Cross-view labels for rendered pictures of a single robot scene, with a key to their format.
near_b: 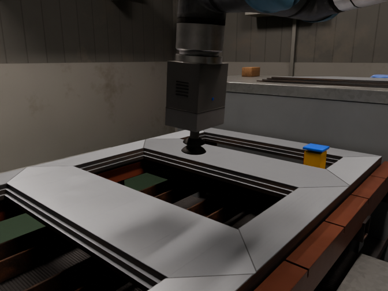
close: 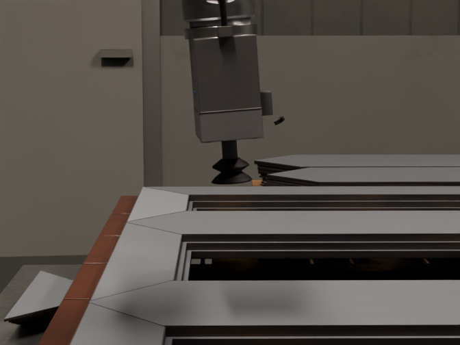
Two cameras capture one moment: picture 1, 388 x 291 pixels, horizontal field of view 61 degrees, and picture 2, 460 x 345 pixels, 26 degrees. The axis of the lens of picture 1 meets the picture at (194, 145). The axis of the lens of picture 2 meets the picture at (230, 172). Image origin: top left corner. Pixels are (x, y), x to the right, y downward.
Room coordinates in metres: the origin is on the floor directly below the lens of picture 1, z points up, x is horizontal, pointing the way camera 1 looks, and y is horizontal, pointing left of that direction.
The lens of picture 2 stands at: (1.33, -0.68, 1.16)
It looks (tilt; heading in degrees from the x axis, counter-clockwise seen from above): 9 degrees down; 139
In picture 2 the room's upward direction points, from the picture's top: straight up
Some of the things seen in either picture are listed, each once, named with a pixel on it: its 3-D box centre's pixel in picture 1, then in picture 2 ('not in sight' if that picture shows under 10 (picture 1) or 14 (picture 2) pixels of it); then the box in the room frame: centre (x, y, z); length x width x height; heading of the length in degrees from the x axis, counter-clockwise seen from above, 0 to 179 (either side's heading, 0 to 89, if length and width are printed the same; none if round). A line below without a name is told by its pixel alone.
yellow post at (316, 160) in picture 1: (313, 180); not in sight; (0.98, -0.37, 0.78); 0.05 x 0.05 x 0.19; 49
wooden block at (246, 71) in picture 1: (250, 71); not in sight; (1.90, -0.32, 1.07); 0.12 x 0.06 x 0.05; 148
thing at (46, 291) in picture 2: not in sight; (66, 296); (-0.08, 0.18, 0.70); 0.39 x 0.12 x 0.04; 139
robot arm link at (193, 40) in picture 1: (201, 40); (218, 3); (0.55, -0.01, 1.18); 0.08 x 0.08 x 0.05
